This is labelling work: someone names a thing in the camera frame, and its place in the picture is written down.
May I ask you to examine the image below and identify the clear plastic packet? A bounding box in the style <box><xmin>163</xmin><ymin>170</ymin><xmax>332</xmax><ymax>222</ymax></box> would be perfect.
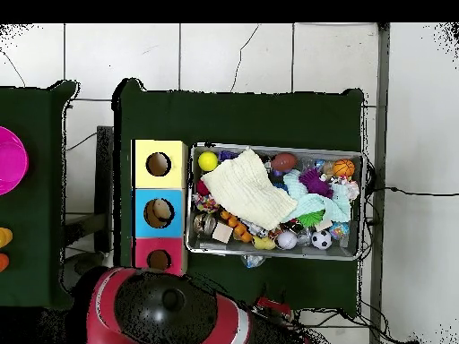
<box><xmin>240</xmin><ymin>254</ymin><xmax>266</xmax><ymax>271</ymax></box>

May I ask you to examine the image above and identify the clear mesh bin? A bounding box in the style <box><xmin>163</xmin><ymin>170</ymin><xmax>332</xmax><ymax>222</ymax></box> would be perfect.
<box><xmin>185</xmin><ymin>142</ymin><xmax>367</xmax><ymax>262</ymax></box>

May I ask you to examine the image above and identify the white ball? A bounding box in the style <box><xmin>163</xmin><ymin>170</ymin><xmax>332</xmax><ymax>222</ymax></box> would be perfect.
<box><xmin>275</xmin><ymin>229</ymin><xmax>299</xmax><ymax>251</ymax></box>

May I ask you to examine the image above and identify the small soccer ball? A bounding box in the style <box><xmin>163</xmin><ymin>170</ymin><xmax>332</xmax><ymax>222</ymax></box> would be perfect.
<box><xmin>311</xmin><ymin>229</ymin><xmax>334</xmax><ymax>252</ymax></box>

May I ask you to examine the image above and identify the small wooden block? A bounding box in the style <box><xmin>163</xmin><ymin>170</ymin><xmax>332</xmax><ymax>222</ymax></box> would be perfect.
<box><xmin>211</xmin><ymin>223</ymin><xmax>234</xmax><ymax>245</ymax></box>

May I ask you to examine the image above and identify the green spiky ball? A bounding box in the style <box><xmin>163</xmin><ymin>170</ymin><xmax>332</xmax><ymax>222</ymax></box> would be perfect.
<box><xmin>297</xmin><ymin>211</ymin><xmax>325</xmax><ymax>228</ymax></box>

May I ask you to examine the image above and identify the mint green cloth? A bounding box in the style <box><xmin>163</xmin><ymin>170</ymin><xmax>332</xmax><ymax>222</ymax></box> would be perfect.
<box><xmin>282</xmin><ymin>168</ymin><xmax>352</xmax><ymax>224</ymax></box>

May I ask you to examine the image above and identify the cream yellow cloth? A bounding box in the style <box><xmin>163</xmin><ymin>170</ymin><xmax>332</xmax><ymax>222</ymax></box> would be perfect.
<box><xmin>200</xmin><ymin>147</ymin><xmax>299</xmax><ymax>231</ymax></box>

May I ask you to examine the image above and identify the purple spiky toy with eyes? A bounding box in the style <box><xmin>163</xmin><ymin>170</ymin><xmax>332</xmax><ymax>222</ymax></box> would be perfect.
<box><xmin>299</xmin><ymin>168</ymin><xmax>334</xmax><ymax>199</ymax></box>

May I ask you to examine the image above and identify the brown toy football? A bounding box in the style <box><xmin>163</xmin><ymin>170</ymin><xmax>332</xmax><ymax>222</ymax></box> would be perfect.
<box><xmin>270</xmin><ymin>152</ymin><xmax>299</xmax><ymax>173</ymax></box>

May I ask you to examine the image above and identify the orange toy basketball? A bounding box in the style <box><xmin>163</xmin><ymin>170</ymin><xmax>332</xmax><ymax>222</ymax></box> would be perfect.
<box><xmin>333</xmin><ymin>159</ymin><xmax>356</xmax><ymax>178</ymax></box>

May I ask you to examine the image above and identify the yellow ball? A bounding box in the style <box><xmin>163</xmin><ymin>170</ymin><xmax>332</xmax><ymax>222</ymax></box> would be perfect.
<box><xmin>197</xmin><ymin>150</ymin><xmax>220</xmax><ymax>173</ymax></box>

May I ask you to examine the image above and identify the dark green side table cloth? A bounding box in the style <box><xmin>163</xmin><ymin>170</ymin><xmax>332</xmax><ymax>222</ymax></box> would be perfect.
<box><xmin>0</xmin><ymin>80</ymin><xmax>82</xmax><ymax>312</ymax></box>

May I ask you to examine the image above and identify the magenta plate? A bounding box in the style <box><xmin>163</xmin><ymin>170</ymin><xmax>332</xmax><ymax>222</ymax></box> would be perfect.
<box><xmin>0</xmin><ymin>125</ymin><xmax>30</xmax><ymax>196</ymax></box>

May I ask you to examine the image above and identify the black cable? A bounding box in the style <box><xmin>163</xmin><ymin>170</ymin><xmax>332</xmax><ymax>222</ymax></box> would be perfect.
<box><xmin>365</xmin><ymin>185</ymin><xmax>459</xmax><ymax>198</ymax></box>

